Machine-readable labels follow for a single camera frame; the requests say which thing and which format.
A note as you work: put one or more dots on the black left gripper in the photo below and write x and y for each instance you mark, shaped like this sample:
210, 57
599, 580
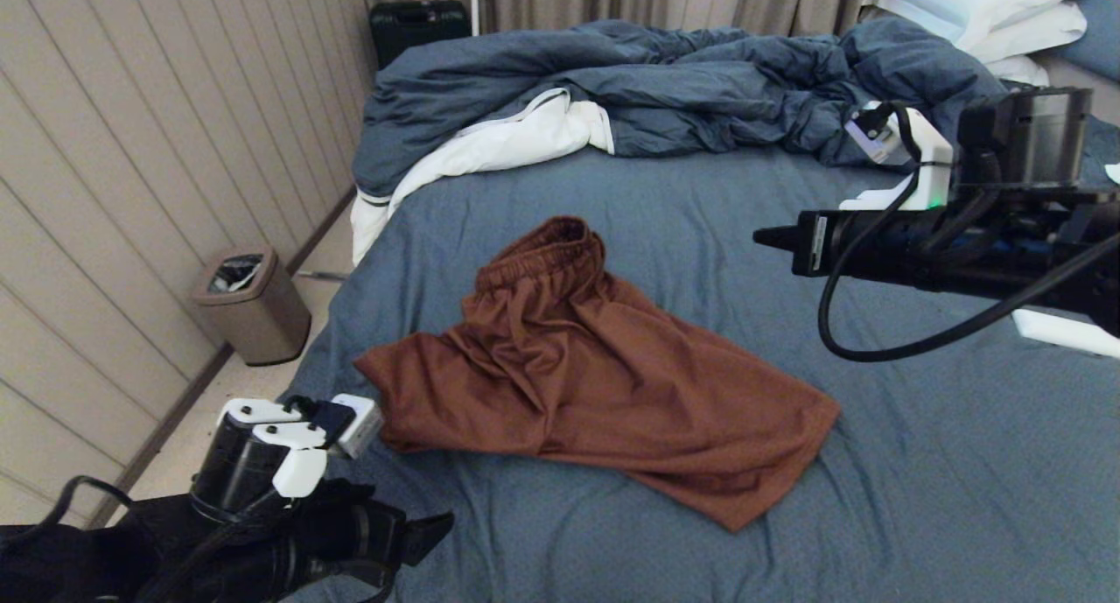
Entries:
306, 542

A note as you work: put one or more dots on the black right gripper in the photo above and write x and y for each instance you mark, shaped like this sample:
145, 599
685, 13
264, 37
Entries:
1006, 235

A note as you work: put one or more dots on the black and orange left arm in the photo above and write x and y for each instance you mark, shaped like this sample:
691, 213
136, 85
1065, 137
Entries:
52, 568

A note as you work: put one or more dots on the crumpled blue duvet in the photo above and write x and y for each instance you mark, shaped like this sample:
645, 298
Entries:
682, 87

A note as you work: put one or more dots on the bronze trash bin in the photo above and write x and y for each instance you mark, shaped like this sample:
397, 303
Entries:
262, 323

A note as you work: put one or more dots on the blue bed sheet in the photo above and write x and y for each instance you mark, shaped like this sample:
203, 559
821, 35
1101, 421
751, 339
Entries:
875, 498

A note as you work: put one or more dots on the flat white rectangular object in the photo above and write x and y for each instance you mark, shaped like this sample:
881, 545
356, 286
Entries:
1063, 333

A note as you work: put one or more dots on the black bin liner bag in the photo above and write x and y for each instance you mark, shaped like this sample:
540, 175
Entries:
234, 275

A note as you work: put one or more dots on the beige headboard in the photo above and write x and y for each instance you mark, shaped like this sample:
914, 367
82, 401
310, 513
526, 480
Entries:
1094, 82

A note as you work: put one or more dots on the blue pillow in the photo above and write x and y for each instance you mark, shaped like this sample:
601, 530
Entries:
1098, 32

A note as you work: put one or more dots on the black suitcase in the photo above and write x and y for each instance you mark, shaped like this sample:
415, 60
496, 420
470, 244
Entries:
418, 31

